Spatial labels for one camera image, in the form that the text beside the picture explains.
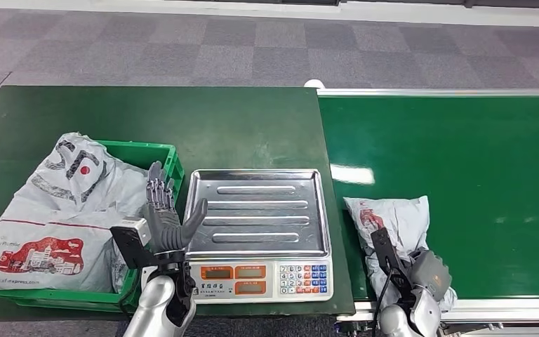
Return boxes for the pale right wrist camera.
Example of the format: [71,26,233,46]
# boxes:
[370,227,413,290]

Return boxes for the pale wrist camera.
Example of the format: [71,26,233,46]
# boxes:
[109,216,159,271]
[370,227,413,290]

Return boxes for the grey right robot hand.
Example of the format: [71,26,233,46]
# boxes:
[408,249,453,303]

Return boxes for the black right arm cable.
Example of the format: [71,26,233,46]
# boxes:
[371,267,394,337]

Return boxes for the large white courier bag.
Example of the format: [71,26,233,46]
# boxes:
[0,132,152,297]

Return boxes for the electronic scale with steel tray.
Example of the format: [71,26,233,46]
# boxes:
[183,168,335,306]

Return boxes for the green conveyor belt machine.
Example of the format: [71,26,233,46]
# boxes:
[303,79,539,337]

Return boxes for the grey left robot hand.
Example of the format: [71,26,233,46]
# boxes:
[144,161,209,256]

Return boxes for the dark green table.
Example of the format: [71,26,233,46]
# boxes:
[0,85,357,323]

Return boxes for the green plastic crate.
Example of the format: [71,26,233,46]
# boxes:
[0,140,186,313]

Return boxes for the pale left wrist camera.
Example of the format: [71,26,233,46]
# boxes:
[109,216,159,271]

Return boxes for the small white courier bag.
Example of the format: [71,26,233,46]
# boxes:
[343,195,459,313]

